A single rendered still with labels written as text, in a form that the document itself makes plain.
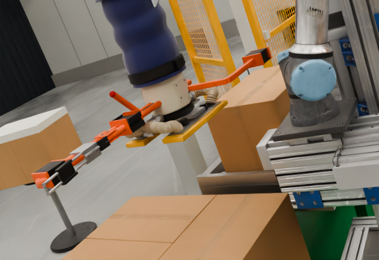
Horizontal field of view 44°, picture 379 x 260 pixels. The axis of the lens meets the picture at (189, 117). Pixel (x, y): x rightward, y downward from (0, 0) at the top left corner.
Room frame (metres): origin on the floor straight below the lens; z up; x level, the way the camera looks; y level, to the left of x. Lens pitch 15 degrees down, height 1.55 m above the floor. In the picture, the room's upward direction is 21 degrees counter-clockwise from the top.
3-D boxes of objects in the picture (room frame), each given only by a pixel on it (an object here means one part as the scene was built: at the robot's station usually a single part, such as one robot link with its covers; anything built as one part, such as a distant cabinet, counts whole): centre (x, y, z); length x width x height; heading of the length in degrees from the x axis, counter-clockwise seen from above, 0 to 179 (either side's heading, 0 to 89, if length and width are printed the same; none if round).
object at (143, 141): (1.86, 0.12, 1.08); 0.34 x 0.10 x 0.05; 140
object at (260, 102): (2.36, -0.42, 0.75); 0.60 x 0.40 x 0.40; 140
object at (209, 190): (2.11, -0.20, 0.48); 0.70 x 0.03 x 0.15; 51
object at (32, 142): (3.53, 1.22, 0.82); 0.60 x 0.40 x 0.40; 68
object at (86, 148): (1.44, 0.35, 1.17); 0.07 x 0.07 x 0.04; 50
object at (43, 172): (1.34, 0.44, 1.18); 0.08 x 0.07 x 0.05; 140
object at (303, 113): (1.38, -0.37, 1.09); 0.15 x 0.15 x 0.10
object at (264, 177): (2.11, -0.20, 0.58); 0.70 x 0.03 x 0.06; 51
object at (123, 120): (1.60, 0.21, 1.18); 0.10 x 0.08 x 0.06; 50
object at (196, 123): (1.74, -0.02, 1.08); 0.34 x 0.10 x 0.05; 140
